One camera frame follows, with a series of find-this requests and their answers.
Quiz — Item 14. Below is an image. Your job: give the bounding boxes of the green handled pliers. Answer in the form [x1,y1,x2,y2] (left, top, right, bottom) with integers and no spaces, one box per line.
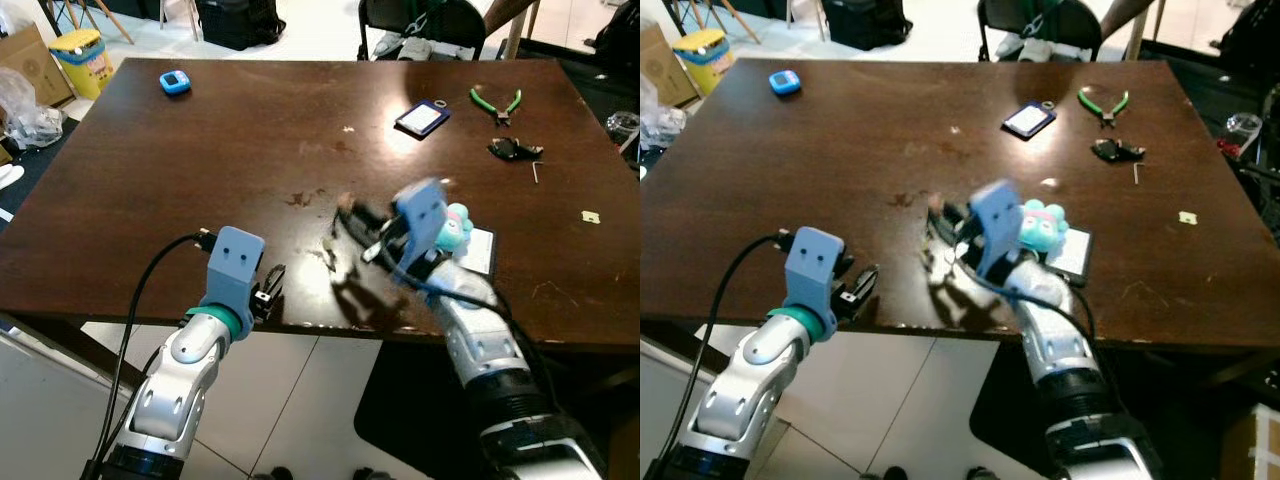
[1076,85,1132,128]
[469,85,524,128]

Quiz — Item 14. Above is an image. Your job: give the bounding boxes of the teal plush toy keychain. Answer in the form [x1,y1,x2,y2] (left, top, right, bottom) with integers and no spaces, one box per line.
[1017,199,1069,255]
[434,202,475,253]

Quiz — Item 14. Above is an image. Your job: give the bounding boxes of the wooden chair legs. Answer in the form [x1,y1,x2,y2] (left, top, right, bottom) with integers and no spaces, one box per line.
[40,0,137,47]
[665,0,763,46]

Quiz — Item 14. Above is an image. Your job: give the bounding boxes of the blue badge card holder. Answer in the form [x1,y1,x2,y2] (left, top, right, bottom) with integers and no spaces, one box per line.
[394,99,453,140]
[1001,99,1058,140]

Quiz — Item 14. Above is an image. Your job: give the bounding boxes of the brown cardboard box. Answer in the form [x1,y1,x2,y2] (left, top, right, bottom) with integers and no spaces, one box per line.
[0,21,77,110]
[640,21,702,110]

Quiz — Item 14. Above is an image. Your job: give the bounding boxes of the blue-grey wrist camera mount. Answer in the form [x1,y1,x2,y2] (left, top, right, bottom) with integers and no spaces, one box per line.
[783,227,847,321]
[389,178,449,287]
[967,179,1025,283]
[203,227,267,319]

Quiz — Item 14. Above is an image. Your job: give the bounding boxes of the yellow printed waste bin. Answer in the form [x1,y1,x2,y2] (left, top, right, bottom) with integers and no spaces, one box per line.
[49,29,115,100]
[671,27,740,99]

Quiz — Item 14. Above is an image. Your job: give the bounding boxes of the black chair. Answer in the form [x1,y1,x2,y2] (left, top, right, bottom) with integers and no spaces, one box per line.
[357,0,489,63]
[977,0,1105,64]

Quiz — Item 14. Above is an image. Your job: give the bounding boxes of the clear crumpled plastic bag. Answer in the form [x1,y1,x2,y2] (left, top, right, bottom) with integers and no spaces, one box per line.
[0,67,68,153]
[640,75,689,153]

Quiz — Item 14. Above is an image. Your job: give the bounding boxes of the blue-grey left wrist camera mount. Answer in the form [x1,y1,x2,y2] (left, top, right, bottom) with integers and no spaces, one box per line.
[203,227,267,319]
[783,227,847,321]

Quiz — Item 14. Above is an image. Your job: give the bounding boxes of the white card in black frame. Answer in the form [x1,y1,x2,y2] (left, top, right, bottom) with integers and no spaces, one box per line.
[1044,228,1094,283]
[458,227,499,279]

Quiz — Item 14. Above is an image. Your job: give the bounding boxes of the black fabric bag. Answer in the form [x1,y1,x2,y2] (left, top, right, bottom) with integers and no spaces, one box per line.
[194,0,288,52]
[821,0,914,52]

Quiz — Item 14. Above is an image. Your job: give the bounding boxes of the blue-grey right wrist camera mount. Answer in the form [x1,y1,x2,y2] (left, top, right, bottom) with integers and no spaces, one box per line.
[967,179,1025,283]
[389,178,449,287]

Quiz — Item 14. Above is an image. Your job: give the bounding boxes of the black key bunch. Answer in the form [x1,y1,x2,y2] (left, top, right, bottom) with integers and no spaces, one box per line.
[487,137,545,163]
[1091,137,1147,163]

